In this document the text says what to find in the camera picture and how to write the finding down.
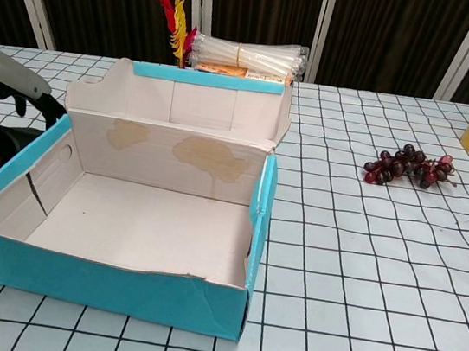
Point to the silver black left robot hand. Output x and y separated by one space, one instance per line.
9 69

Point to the light blue cardboard shoe box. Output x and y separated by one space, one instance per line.
132 222

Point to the red yellow feather shuttlecock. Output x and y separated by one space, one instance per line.
180 19

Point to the orange and blue packet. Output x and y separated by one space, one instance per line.
227 70

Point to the bundle of clear plastic tubes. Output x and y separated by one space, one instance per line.
247 55

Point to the white black checked tablecloth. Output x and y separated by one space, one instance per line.
357 267

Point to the dark purple grape bunch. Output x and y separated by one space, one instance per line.
397 168

